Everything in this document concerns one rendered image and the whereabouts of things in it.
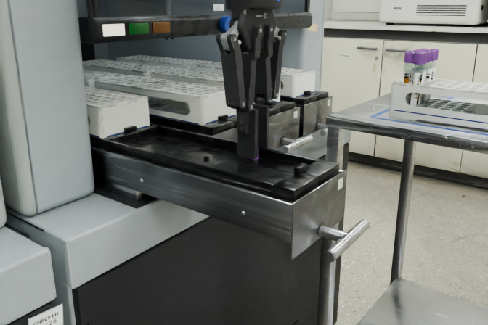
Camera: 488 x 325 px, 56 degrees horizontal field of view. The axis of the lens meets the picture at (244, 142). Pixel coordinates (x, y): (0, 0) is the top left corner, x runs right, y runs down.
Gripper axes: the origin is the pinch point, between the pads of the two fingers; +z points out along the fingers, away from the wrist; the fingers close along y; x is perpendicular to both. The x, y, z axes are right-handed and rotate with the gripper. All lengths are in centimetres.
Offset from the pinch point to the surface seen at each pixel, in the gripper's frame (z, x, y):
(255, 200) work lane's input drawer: 4.5, 8.3, 11.3
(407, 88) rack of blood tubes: -3.2, 11.9, -28.9
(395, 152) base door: 72, -51, -224
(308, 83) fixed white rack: 0.6, -14.8, -42.7
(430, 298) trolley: 56, 14, -61
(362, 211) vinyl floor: 85, -45, -158
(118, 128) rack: 1.7, -21.7, 6.4
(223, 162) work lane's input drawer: 3.9, -2.1, 4.2
